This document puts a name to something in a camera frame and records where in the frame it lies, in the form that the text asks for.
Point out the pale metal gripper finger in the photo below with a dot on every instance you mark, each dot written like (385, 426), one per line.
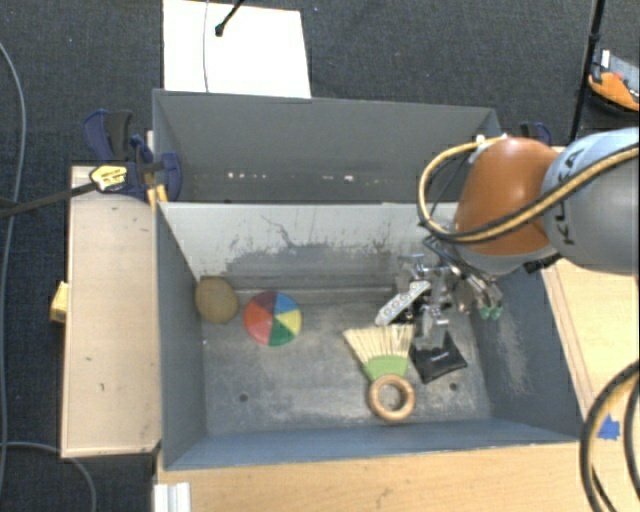
(434, 330)
(402, 302)

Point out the black pouch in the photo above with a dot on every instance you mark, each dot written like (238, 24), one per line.
(440, 365)

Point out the grey metal bin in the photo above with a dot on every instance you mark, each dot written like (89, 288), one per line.
(310, 390)

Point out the multicolour segmented disc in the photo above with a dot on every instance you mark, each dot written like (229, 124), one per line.
(272, 319)

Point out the brown kiwi fruit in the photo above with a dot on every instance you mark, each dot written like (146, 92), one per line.
(216, 300)

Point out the pale wood board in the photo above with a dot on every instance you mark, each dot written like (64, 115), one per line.
(112, 325)

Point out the black cylinder on white bracket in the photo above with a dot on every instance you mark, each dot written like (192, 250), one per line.
(542, 263)

